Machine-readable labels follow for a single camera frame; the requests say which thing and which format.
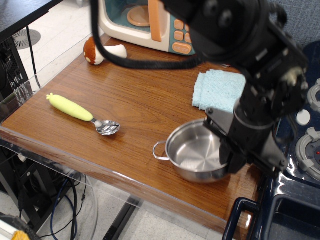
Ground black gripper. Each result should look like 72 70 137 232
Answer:
203 100 288 177

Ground small steel pan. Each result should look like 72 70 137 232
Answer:
152 119 228 184

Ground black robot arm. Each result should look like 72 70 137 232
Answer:
164 0 308 177

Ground light blue folded cloth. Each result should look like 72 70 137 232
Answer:
192 69 246 114

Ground dark blue toy stove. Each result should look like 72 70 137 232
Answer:
223 42 320 240

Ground black table leg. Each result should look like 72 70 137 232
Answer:
103 203 137 240

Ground toy microwave oven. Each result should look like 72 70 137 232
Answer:
98 0 195 56

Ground plush mushroom toy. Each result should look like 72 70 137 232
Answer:
83 36 128 66

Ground black side desk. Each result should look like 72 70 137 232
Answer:
0 0 62 43

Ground yellow handled spoon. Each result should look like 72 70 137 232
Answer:
46 93 121 136

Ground blue floor cable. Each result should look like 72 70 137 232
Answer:
49 178 78 240

